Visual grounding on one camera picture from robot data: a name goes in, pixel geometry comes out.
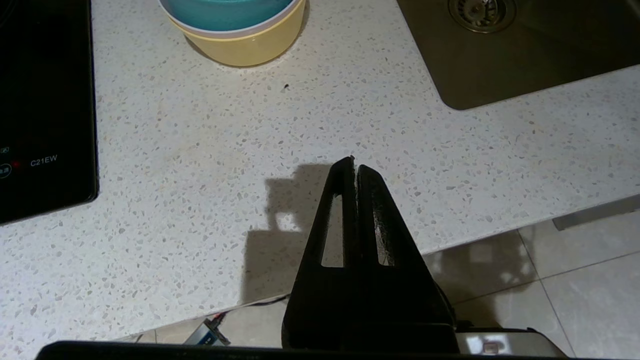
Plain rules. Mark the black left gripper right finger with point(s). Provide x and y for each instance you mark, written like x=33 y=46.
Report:
x=405 y=305

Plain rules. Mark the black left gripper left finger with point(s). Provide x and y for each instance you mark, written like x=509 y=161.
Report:
x=325 y=300

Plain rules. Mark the yellow plastic bowl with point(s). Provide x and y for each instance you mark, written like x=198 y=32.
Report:
x=245 y=47

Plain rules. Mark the blue plastic bowl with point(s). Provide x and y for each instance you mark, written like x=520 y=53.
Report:
x=227 y=12

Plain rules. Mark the stainless steel sink basin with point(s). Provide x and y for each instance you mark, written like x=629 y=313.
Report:
x=525 y=55

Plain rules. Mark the grey device with black rim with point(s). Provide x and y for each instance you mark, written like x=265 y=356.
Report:
x=510 y=342

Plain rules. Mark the small grey usb plug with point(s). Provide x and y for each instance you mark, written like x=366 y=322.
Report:
x=205 y=334

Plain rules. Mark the round metal drain strainer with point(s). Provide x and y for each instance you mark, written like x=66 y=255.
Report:
x=482 y=12

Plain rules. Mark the black glass cooktop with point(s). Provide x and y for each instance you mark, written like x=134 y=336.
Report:
x=45 y=110

